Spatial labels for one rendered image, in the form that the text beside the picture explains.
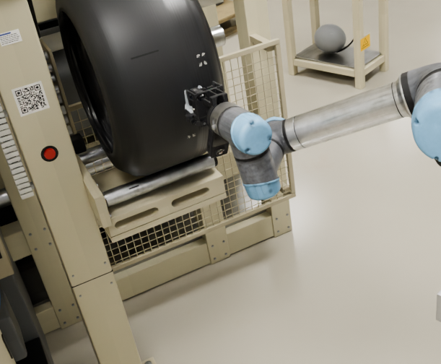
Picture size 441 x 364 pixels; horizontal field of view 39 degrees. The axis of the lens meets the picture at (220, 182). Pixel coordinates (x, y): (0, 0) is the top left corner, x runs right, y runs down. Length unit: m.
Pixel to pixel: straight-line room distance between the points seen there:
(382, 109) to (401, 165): 2.12
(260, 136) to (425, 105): 0.31
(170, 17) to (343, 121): 0.50
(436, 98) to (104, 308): 1.27
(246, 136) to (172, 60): 0.38
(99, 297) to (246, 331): 0.75
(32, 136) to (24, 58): 0.21
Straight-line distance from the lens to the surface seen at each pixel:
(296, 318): 2.55
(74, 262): 1.90
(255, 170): 1.27
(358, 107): 1.31
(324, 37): 4.38
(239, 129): 1.22
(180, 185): 1.80
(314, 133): 1.34
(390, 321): 2.53
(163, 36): 1.52
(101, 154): 1.98
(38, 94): 1.65
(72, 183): 1.77
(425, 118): 1.13
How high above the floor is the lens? 1.81
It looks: 32 degrees down
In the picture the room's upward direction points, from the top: 10 degrees counter-clockwise
